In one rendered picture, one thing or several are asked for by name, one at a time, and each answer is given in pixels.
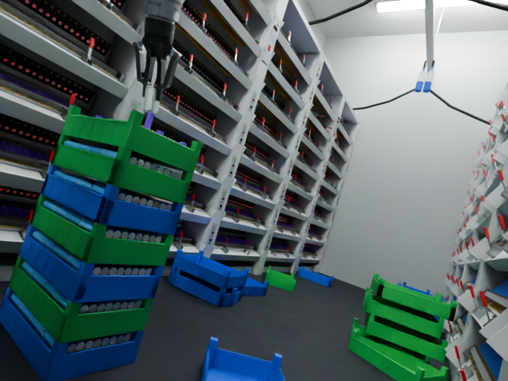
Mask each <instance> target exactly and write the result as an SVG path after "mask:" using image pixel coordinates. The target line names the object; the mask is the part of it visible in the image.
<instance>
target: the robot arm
mask: <svg viewBox="0 0 508 381"><path fill-rule="evenodd" d="M180 10H181V0H144V5H143V12H144V13H145V14H147V15H148V17H146V18H145V22H144V37H143V39H142V41H140V42H133V47H134V49H135V58H136V71H137V80H138V81H139V82H141V83H142V84H143V92H142V97H143V98H144V109H143V111H144V112H147V111H148V110H150V108H151V102H152V108H151V113H152V114H154V113H158V112H159V104H160V101H162V99H163V90H164V89H165V88H170V87H171V84H172V80H173V77H174V74H175V70H176V67H177V64H178V61H179V60H180V59H181V57H182V55H181V53H178V52H177V51H176V50H175V49H174V45H173V39H174V34H175V24H173V22H176V23H177V22H178V21H179V16H180ZM144 48H145V49H146V51H147V55H146V59H147V61H146V66H145V65H144ZM170 53H171V59H170V61H169V65H168V68H167V71H166V61H167V57H168V56H169V54H170ZM155 61H156V62H157V74H156V87H155V88H154V87H153V86H152V84H151V82H152V77H153V68H154V64H155ZM165 73H166V76H165ZM152 96H153V99H152Z"/></svg>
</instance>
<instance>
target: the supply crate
mask: <svg viewBox="0 0 508 381"><path fill-rule="evenodd" d="M80 112H81V108H79V107H77V106H73V105H71V106H70V110H69V113H68V114H67V118H66V121H65V123H64V125H63V129H62V132H61V134H62V135H66V136H68V137H71V138H73V139H76V140H78V141H82V142H85V143H86V144H90V145H93V146H96V147H99V148H103V149H106V150H112V151H116V152H118V149H119V147H124V148H127V149H129V150H131V151H132V154H131V156H134V157H136V158H137V159H140V160H143V161H146V162H149V163H152V164H155V165H158V166H165V167H168V168H171V169H177V170H180V171H186V172H190V173H193V174H194V170H195V168H196V165H197V160H198V158H199V155H200V151H201V148H202V146H203V144H202V143H200V142H199V141H192V144H191V147H190V148H189V147H185V146H184V145H182V144H179V143H177V142H175V141H173V140H171V139H169V138H166V137H164V136H162V135H160V134H158V133H156V132H153V131H151V130H149V129H146V128H145V127H143V126H141V123H142V120H143V118H144V114H143V113H140V112H139V111H137V110H132V111H131V113H130V116H129V120H128V121H122V120H116V119H104V118H97V117H90V116H80V115H79V114H80Z"/></svg>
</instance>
